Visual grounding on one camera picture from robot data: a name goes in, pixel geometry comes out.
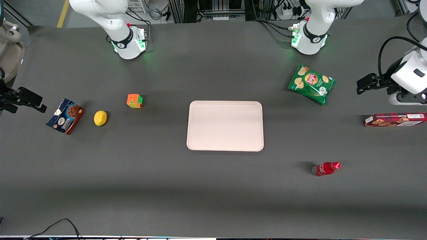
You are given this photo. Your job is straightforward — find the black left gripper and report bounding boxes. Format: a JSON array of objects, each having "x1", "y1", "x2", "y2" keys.
[{"x1": 356, "y1": 73, "x2": 401, "y2": 96}]

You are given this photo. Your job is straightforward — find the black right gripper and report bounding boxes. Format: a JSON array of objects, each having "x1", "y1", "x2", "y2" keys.
[{"x1": 0, "y1": 87, "x2": 47, "y2": 114}]

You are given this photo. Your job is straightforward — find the red tartan cookie box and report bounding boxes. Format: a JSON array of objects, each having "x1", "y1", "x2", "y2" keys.
[{"x1": 364, "y1": 112, "x2": 427, "y2": 128}]

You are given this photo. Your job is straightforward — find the blue chocolate cookie box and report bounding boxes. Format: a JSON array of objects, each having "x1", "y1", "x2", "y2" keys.
[{"x1": 45, "y1": 98, "x2": 85, "y2": 135}]

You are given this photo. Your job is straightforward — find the pale pink plastic tray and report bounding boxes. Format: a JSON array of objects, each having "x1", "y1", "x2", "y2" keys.
[{"x1": 186, "y1": 100, "x2": 265, "y2": 152}]

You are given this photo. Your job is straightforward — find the green potato chip bag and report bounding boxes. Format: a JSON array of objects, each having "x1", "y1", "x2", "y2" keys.
[{"x1": 288, "y1": 64, "x2": 337, "y2": 106}]

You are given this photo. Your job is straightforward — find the yellow lemon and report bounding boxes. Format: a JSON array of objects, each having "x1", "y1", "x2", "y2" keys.
[{"x1": 93, "y1": 110, "x2": 108, "y2": 127}]

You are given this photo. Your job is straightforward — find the red soda bottle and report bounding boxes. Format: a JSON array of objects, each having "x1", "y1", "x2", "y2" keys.
[{"x1": 312, "y1": 161, "x2": 342, "y2": 177}]

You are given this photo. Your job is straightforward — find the white power strip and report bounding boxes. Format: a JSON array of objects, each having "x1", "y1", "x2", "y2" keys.
[{"x1": 281, "y1": 4, "x2": 303, "y2": 18}]

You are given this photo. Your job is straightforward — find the colourful puzzle cube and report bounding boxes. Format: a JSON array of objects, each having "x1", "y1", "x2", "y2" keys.
[{"x1": 126, "y1": 94, "x2": 143, "y2": 109}]

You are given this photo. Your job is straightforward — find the white perforated panel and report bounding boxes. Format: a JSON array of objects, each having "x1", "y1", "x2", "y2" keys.
[{"x1": 125, "y1": 0, "x2": 148, "y2": 15}]

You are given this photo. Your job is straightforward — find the aluminium equipment rack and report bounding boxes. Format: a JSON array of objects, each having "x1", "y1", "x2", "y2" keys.
[{"x1": 168, "y1": 0, "x2": 249, "y2": 24}]

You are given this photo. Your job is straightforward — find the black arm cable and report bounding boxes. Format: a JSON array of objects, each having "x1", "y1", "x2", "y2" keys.
[{"x1": 378, "y1": 36, "x2": 427, "y2": 88}]

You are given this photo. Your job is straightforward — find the black base cable bundle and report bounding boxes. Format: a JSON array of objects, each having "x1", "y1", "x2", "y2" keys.
[{"x1": 255, "y1": 17, "x2": 296, "y2": 38}]

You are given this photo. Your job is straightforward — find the black cable at table edge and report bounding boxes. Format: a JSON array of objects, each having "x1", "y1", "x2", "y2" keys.
[{"x1": 24, "y1": 218, "x2": 82, "y2": 240}]

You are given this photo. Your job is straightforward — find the grey coiled cable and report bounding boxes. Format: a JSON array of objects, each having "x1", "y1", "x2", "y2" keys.
[{"x1": 148, "y1": 5, "x2": 165, "y2": 21}]

